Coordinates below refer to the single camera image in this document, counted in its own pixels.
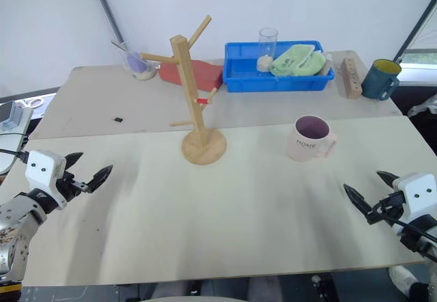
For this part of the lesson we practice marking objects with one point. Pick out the pink mug with HOME print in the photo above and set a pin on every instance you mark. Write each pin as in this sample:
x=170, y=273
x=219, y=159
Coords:
x=304, y=145

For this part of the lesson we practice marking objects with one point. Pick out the beige ball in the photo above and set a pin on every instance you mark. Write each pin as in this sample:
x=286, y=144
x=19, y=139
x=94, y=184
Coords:
x=265, y=64

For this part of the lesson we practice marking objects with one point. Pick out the grey metal tent pole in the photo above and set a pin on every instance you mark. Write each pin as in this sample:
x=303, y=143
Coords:
x=107, y=8

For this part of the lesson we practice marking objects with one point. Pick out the white side table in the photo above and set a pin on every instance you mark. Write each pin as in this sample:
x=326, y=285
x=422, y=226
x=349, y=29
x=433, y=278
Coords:
x=8, y=138

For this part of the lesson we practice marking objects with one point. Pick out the black tent pole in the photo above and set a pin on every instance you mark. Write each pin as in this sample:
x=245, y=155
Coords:
x=414, y=25

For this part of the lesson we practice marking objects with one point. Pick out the white rounded foot shape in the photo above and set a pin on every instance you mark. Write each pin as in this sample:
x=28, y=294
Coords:
x=403, y=278

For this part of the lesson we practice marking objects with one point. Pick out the tall clear glass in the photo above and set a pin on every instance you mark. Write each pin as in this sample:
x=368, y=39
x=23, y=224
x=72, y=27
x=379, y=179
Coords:
x=268, y=44

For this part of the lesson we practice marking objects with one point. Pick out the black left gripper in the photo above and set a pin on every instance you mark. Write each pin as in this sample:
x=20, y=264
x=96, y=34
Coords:
x=68, y=186

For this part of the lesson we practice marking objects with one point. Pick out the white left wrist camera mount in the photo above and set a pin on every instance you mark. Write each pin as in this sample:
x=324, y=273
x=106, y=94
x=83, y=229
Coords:
x=42, y=172

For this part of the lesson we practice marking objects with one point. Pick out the white plastic bag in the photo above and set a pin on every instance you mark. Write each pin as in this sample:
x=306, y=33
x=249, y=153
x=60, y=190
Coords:
x=425, y=107

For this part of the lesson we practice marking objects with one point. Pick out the small black chip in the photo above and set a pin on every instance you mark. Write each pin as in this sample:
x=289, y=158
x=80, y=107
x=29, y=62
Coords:
x=118, y=119

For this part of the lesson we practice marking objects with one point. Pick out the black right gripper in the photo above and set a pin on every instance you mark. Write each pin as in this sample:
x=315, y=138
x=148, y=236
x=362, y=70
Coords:
x=389, y=208

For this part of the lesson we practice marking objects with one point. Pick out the wooden mug tree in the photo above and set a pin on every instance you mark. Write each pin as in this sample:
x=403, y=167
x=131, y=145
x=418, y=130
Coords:
x=191, y=86

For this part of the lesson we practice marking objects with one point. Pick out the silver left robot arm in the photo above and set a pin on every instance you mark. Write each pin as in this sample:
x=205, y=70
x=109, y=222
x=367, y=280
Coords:
x=17, y=213

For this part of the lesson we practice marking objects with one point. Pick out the blue plastic bin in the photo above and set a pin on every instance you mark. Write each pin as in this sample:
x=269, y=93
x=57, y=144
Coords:
x=246, y=74

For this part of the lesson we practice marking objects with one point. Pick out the dark blue mug yellow inside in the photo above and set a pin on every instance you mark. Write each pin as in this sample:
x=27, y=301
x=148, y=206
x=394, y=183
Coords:
x=375, y=81

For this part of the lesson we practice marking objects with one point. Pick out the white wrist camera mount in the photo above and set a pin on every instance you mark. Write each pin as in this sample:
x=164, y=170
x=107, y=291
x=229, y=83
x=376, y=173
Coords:
x=418, y=192
x=42, y=172

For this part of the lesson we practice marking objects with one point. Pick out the wooden block with holes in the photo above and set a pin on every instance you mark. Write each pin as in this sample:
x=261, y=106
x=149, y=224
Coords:
x=351, y=78

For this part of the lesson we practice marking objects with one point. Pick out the clear measuring cup purple content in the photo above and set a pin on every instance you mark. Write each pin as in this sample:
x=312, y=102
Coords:
x=136, y=64

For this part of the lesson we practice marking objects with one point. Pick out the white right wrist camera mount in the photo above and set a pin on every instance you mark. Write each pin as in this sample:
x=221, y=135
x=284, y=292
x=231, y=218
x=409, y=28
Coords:
x=418, y=192

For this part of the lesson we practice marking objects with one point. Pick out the grey metal device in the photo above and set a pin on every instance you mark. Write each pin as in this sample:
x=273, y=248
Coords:
x=10, y=115

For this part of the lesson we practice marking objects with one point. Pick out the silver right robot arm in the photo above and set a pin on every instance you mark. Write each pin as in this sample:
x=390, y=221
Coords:
x=421, y=232

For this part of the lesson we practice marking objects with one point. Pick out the green cloth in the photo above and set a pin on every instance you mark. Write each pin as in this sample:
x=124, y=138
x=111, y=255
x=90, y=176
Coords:
x=295, y=61

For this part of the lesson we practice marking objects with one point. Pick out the red brick block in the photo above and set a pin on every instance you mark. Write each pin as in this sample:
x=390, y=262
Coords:
x=201, y=73

